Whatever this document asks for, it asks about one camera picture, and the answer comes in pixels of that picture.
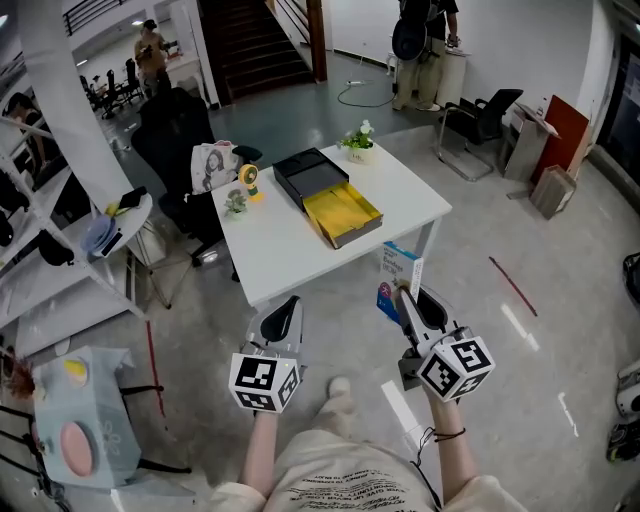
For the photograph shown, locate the white flower potted plant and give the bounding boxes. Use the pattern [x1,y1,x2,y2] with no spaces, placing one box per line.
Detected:
[336,118,376,166]

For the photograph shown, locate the yellow desk fan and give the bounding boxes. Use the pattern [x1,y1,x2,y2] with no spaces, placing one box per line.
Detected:
[237,163,266,203]

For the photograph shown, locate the person's right forearm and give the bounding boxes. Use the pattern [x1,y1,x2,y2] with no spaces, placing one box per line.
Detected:
[428,397,485,504]

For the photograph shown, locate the white counter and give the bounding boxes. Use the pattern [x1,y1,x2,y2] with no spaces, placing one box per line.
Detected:
[438,46,474,109]

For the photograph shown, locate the red stick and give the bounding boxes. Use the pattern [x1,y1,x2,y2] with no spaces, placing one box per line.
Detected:
[488,255,540,318]
[144,319,167,420]

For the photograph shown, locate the black metal stand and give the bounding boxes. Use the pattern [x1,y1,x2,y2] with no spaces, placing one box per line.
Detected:
[116,383,194,475]

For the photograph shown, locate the black and yellow object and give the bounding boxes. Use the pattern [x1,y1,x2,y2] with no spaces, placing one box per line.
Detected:
[103,186,149,218]

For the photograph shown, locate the blue white box of bandages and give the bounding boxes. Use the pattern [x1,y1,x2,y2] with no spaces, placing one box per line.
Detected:
[373,241,424,326]

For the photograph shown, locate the light blue box pink circle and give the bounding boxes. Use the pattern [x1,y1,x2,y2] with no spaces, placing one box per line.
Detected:
[31,344,142,490]

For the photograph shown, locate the floor cable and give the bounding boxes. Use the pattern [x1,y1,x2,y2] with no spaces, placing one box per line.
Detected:
[336,78,400,109]

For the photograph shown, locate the white round side table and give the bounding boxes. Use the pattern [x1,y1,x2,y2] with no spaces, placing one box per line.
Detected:
[81,188,175,310]

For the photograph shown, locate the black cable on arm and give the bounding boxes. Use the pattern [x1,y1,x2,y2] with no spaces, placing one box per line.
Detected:
[410,426,444,507]

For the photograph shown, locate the dark wooden staircase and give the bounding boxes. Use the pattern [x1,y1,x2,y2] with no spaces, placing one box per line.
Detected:
[198,0,329,107]

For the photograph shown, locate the red-brown board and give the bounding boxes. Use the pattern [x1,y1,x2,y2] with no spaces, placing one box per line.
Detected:
[529,94,592,187]

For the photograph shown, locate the white shelving rack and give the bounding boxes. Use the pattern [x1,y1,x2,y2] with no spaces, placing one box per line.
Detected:
[0,113,147,347]

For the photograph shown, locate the black box yellow drawer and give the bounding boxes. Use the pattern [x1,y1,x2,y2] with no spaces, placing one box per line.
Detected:
[272,147,385,250]

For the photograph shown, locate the person's leg and shoe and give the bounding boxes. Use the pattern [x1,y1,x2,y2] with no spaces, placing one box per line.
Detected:
[313,376,361,441]

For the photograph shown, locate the portrait print cushion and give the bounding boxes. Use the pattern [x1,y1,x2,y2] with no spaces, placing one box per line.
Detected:
[188,141,242,197]

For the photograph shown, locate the group of black office chairs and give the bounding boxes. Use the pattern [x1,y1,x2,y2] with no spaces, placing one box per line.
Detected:
[78,58,142,122]

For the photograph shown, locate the white background desk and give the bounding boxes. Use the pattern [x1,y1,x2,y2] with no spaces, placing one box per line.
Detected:
[163,52,207,97]

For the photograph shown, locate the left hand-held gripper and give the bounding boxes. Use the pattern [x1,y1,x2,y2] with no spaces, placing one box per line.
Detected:
[228,293,307,414]

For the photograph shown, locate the pale blue hat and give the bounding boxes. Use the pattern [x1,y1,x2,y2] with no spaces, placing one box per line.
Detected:
[80,214,122,258]

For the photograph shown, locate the black cantilever chair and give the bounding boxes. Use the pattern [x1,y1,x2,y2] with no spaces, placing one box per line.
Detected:
[436,88,525,183]

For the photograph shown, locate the person's beige printed shirt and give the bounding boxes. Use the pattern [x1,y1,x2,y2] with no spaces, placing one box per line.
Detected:
[208,428,529,512]

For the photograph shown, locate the black high-back office chair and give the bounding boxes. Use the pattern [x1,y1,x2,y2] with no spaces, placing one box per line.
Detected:
[130,87,265,270]

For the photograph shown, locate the small green potted plant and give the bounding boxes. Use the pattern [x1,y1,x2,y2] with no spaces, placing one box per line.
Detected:
[222,188,250,220]

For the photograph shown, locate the black round bag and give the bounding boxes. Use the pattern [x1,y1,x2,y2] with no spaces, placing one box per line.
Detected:
[391,16,429,63]

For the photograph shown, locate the dried red flowers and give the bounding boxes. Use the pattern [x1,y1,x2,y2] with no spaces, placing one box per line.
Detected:
[0,348,37,402]

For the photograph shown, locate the white round machine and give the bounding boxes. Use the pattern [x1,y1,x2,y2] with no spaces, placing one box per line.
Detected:
[613,358,640,417]

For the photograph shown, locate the green and black object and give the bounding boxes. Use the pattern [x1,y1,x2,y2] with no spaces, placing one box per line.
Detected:
[605,418,640,464]

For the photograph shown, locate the person's left forearm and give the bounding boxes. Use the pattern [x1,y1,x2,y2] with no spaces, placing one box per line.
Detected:
[235,409,282,501]

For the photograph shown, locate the black and white device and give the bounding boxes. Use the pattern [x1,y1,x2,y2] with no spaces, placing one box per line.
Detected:
[98,228,124,258]

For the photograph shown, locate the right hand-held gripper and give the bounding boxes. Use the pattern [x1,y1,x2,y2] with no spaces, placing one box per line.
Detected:
[391,278,497,402]

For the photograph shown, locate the grey cabinet panel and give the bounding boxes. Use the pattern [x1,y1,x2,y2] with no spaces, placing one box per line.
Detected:
[503,101,562,183]

